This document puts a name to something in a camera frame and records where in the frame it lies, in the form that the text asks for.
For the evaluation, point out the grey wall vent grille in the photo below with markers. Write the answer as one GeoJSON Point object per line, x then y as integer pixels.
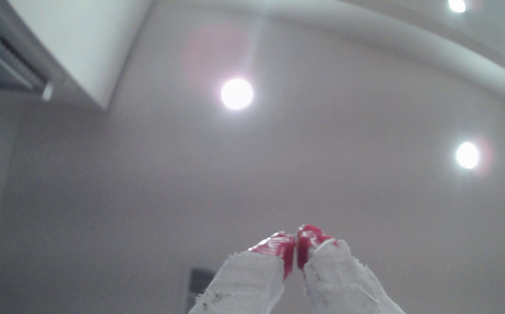
{"type": "Point", "coordinates": [200, 285]}

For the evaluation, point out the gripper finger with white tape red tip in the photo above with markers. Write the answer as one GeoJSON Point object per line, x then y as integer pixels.
{"type": "Point", "coordinates": [243, 283]}
{"type": "Point", "coordinates": [344, 279]}

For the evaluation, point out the white wall air conditioner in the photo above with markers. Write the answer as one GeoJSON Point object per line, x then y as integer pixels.
{"type": "Point", "coordinates": [78, 48]}

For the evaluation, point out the round ceiling light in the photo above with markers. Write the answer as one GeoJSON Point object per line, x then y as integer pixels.
{"type": "Point", "coordinates": [237, 93]}
{"type": "Point", "coordinates": [467, 155]}
{"type": "Point", "coordinates": [456, 5]}

